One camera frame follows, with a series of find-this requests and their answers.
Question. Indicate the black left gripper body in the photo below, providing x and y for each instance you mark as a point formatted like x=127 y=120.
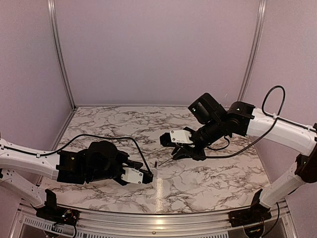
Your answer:
x=99 y=176

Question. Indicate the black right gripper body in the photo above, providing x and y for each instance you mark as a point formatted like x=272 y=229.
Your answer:
x=210 y=132

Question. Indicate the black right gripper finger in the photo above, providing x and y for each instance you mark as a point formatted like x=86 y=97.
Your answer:
x=177 y=151
x=191 y=154

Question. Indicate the white remote control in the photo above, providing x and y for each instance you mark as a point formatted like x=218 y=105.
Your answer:
x=154 y=173

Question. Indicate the white battery cover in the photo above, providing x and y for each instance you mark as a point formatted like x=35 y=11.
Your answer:
x=243 y=199

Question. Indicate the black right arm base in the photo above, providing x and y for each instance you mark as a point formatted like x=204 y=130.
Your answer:
x=253 y=214

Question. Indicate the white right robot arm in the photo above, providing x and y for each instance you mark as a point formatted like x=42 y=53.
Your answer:
x=245 y=119

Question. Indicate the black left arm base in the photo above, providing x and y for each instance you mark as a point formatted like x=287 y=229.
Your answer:
x=52 y=212

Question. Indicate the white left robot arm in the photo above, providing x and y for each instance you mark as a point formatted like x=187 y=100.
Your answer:
x=100 y=161

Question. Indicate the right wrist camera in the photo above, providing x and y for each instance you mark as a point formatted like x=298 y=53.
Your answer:
x=170 y=139

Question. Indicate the aluminium right corner post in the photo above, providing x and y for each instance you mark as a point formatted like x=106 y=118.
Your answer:
x=259 y=25

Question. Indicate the aluminium corner post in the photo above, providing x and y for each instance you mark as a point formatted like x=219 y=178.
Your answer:
x=259 y=25
x=59 y=54

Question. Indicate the aluminium front rail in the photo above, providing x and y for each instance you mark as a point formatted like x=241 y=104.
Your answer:
x=102 y=224

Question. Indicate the aluminium left corner post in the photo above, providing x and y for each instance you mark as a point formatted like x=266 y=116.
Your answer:
x=59 y=54

